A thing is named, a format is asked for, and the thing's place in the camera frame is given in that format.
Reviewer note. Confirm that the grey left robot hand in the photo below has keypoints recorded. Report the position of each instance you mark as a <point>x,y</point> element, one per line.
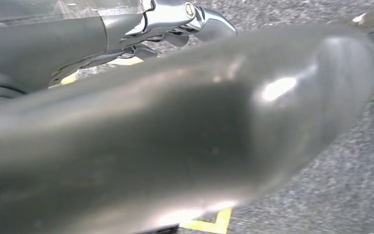
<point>45,42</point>

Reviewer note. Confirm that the grey robot leg shell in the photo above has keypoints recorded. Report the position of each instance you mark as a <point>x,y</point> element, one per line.
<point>174,145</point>

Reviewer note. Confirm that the yellow floor tape square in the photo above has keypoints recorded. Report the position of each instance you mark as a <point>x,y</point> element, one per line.
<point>224,223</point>

